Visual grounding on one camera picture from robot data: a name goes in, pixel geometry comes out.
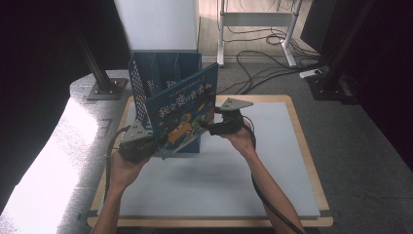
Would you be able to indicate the black metal stand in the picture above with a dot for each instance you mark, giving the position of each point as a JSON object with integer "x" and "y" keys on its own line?
{"x": 102, "y": 83}
{"x": 334, "y": 81}

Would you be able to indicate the white upright panel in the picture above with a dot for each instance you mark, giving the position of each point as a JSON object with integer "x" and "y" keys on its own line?
{"x": 157, "y": 24}

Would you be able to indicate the colourful cartoon picture book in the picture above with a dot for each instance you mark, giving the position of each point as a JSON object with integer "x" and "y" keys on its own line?
{"x": 185, "y": 110}

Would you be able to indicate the grey table mat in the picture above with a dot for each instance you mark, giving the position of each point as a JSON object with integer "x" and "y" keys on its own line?
{"x": 207, "y": 188}

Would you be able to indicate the blue plastic file holder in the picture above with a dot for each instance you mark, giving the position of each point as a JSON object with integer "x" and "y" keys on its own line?
{"x": 142, "y": 84}

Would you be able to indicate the white power strip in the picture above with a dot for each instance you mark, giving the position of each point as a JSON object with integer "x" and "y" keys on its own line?
{"x": 310, "y": 73}

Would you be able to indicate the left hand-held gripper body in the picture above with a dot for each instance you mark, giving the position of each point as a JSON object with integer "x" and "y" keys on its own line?
{"x": 136, "y": 146}

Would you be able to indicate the wooden table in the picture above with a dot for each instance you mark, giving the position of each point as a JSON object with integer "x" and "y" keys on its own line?
{"x": 201, "y": 223}

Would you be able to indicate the person's right hand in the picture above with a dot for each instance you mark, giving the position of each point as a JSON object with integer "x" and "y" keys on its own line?
{"x": 242, "y": 139}

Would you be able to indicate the person's left hand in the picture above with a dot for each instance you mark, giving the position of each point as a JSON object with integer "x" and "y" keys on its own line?
{"x": 125, "y": 170}

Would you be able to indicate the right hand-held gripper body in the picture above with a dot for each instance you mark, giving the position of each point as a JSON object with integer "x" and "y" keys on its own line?
{"x": 229, "y": 122}

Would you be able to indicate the dark curtain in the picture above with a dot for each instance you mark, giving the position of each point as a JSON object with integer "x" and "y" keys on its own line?
{"x": 389, "y": 81}
{"x": 35, "y": 81}

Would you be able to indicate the white metal table frame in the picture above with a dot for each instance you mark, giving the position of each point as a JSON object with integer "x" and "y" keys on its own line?
{"x": 256, "y": 19}

